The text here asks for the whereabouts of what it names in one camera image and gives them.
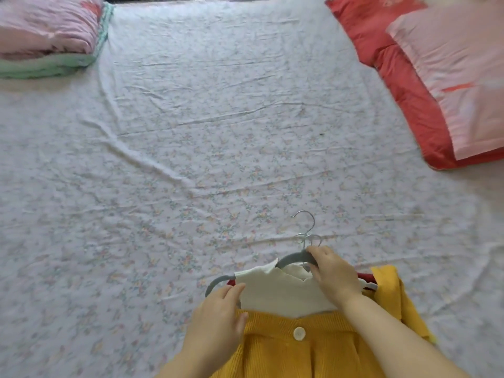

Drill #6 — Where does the floral white bed sheet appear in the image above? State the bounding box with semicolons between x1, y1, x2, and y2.
0;0;504;378

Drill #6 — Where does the grey clothes hanger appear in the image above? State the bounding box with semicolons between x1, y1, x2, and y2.
205;210;320;298

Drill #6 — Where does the red quilt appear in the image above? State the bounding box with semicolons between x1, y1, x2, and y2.
325;0;504;171

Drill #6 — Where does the person's right forearm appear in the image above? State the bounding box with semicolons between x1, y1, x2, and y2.
339;291;475;378

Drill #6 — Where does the pink striped pillow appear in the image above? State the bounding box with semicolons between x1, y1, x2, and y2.
386;0;504;162

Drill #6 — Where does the folded green blanket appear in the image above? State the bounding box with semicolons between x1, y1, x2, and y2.
0;2;116;80

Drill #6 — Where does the person's right hand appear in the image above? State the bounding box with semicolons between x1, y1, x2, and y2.
306;245;365;310

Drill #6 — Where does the yellow corduroy garment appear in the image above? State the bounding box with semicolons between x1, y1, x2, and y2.
211;265;437;378

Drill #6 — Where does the person's left hand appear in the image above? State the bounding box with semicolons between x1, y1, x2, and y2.
182;284;250;363

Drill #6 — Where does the person's left forearm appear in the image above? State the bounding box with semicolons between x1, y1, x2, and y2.
155;344;225;378

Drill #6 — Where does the folded pink quilt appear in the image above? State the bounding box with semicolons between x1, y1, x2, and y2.
0;0;106;61

